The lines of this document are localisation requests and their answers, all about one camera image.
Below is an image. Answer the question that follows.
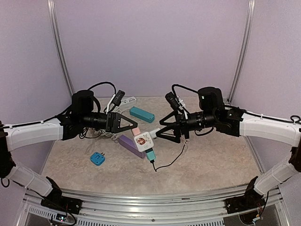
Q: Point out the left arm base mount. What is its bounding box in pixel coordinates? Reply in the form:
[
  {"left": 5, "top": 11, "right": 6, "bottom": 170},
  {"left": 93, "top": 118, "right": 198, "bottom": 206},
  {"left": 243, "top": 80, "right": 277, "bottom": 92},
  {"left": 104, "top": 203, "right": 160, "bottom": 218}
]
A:
[{"left": 41, "top": 177, "right": 83, "bottom": 214}]

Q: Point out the white cube socket with sticker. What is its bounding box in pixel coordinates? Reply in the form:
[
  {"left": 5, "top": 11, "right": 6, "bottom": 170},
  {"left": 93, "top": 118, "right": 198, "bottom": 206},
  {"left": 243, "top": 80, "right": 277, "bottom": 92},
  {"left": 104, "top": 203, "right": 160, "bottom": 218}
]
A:
[{"left": 133, "top": 132, "right": 154, "bottom": 152}]

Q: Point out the thin black cable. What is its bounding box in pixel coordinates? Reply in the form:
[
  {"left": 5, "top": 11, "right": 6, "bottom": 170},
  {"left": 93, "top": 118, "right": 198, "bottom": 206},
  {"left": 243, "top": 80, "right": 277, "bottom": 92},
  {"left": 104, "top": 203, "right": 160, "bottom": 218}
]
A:
[{"left": 150, "top": 145, "right": 186, "bottom": 172}]

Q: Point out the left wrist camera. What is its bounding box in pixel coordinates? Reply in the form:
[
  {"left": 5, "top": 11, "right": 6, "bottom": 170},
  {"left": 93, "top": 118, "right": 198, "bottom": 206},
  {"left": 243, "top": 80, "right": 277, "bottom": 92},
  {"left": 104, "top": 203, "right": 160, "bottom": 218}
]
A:
[{"left": 104, "top": 90, "right": 125, "bottom": 114}]

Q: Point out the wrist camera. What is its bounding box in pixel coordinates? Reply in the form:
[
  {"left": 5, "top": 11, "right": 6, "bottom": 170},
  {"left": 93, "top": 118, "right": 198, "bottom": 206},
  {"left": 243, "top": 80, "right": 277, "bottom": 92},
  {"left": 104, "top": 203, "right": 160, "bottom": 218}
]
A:
[
  {"left": 104, "top": 90, "right": 125, "bottom": 114},
  {"left": 165, "top": 92, "right": 188, "bottom": 119}
]

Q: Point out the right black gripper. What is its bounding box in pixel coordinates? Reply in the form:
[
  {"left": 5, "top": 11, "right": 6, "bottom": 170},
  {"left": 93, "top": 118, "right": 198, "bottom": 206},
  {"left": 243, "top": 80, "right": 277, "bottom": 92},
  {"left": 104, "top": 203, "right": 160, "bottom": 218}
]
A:
[{"left": 156, "top": 109, "right": 217, "bottom": 143}]

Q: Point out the right aluminium corner post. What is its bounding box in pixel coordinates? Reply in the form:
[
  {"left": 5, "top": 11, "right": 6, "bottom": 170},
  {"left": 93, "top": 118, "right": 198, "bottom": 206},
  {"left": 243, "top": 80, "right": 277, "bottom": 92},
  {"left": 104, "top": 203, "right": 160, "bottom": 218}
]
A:
[{"left": 227, "top": 0, "right": 256, "bottom": 103}]

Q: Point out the white coiled cable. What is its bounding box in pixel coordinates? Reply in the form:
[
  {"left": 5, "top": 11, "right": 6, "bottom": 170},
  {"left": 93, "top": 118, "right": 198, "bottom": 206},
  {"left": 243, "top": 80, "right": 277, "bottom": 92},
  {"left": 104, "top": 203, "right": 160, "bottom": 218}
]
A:
[{"left": 93, "top": 105, "right": 125, "bottom": 142}]

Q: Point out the left aluminium corner post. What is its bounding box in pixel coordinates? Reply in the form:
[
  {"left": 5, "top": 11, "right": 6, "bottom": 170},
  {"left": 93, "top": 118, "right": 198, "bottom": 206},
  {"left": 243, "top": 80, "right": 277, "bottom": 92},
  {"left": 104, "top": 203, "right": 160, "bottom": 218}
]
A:
[{"left": 47, "top": 0, "right": 74, "bottom": 98}]

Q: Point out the blue plug adapter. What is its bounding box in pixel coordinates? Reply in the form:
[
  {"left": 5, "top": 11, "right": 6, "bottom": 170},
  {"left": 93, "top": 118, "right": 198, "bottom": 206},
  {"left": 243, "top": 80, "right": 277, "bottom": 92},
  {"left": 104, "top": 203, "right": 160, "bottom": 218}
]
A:
[{"left": 90, "top": 152, "right": 105, "bottom": 166}]

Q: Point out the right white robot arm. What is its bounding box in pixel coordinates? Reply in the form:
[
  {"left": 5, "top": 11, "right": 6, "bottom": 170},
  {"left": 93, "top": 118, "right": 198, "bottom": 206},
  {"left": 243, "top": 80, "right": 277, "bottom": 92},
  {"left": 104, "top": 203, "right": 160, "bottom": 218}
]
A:
[{"left": 156, "top": 87, "right": 301, "bottom": 209}]

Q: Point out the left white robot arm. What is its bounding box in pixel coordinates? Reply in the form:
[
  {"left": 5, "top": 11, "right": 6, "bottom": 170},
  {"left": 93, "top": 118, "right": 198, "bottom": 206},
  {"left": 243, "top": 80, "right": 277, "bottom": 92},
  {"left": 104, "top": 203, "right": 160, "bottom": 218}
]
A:
[{"left": 0, "top": 90, "right": 138, "bottom": 210}]

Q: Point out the teal rectangular power block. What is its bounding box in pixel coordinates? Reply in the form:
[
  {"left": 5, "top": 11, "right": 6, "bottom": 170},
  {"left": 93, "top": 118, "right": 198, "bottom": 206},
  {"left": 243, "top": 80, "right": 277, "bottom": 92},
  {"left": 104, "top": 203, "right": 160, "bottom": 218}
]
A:
[{"left": 129, "top": 106, "right": 155, "bottom": 123}]

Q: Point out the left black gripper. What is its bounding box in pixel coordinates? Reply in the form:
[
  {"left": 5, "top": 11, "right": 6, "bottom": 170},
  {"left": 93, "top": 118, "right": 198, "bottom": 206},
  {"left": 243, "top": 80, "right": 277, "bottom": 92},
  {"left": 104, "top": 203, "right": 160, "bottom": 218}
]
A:
[{"left": 80, "top": 111, "right": 137, "bottom": 133}]

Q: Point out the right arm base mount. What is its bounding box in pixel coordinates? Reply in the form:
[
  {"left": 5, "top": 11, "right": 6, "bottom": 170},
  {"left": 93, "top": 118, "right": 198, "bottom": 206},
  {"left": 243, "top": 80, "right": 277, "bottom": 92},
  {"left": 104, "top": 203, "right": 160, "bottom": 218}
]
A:
[{"left": 224, "top": 176, "right": 265, "bottom": 214}]

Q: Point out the aluminium corner post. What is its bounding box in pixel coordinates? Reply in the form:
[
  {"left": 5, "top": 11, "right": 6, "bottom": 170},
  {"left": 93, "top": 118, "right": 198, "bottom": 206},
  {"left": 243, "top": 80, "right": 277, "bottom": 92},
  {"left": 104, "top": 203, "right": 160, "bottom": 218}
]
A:
[
  {"left": 227, "top": 0, "right": 256, "bottom": 103},
  {"left": 47, "top": 0, "right": 74, "bottom": 98}
]

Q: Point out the pink plug adapter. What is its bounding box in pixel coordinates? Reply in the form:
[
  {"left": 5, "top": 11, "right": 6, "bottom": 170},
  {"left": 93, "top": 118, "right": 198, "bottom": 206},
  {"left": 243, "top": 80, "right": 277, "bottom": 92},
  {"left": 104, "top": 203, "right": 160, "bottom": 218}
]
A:
[{"left": 131, "top": 127, "right": 141, "bottom": 136}]

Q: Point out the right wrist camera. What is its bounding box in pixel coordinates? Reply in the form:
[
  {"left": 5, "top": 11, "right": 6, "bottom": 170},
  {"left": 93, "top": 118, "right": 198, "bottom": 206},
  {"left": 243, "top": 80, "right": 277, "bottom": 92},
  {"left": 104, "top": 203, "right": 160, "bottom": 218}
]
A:
[{"left": 165, "top": 92, "right": 188, "bottom": 119}]

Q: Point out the purple rectangular power block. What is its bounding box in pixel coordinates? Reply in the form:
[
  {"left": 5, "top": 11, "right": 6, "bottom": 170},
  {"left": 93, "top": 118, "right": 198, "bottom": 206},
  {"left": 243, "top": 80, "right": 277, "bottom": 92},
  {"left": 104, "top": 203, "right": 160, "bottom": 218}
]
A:
[{"left": 118, "top": 135, "right": 146, "bottom": 159}]

